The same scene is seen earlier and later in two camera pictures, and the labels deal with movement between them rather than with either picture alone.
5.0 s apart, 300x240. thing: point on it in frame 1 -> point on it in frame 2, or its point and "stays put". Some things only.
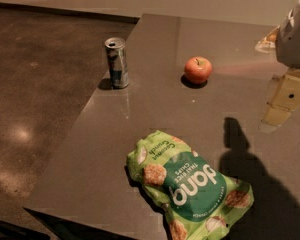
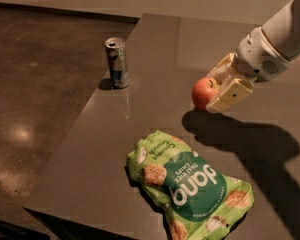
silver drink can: [117, 60] stays put
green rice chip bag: [195, 199] stays put
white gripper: [295, 40] -> [257, 56]
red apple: [198, 69] -> [203, 90]
